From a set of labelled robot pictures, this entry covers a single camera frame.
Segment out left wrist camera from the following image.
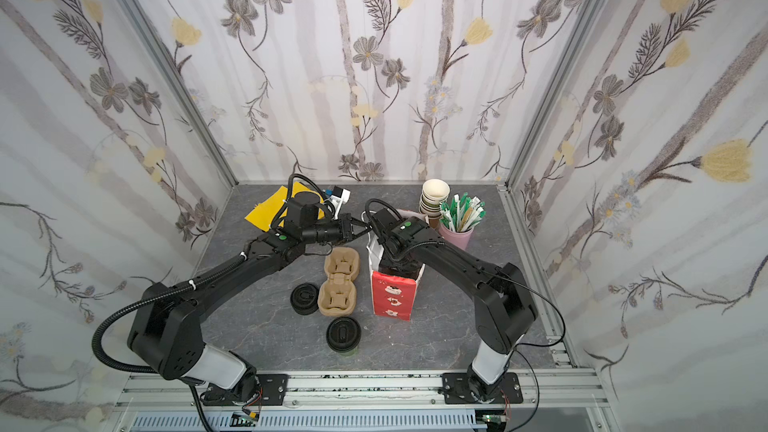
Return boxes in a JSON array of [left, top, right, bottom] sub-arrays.
[[326, 186, 351, 219]]

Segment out brown pulp cup carrier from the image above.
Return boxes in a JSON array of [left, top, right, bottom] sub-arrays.
[[317, 247, 360, 317]]

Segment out green white wrapped straws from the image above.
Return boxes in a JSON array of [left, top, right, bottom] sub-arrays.
[[439, 193, 486, 233]]

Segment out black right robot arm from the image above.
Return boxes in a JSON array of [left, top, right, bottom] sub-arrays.
[[364, 198, 539, 402]]

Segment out stack of paper cups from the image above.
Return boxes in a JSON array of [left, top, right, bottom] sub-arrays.
[[419, 179, 450, 218]]

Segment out stack of black lids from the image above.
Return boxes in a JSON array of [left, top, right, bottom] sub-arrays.
[[290, 282, 319, 316]]

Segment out pink straw holder cup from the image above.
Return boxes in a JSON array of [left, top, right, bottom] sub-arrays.
[[438, 223, 473, 250]]

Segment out yellow napkin stack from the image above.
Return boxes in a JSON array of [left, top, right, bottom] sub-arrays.
[[244, 182, 319, 232]]

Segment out red white paper bag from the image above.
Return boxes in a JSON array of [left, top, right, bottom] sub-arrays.
[[366, 232, 425, 321]]

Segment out black plastic cup lid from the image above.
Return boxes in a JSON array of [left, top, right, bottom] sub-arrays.
[[326, 317, 362, 353]]

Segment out aluminium mounting rail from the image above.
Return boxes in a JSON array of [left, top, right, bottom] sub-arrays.
[[107, 369, 620, 431]]

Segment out green paper coffee cup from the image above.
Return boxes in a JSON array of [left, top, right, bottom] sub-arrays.
[[338, 347, 359, 357]]

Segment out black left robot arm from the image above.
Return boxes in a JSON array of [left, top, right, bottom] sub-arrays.
[[91, 174, 374, 405]]

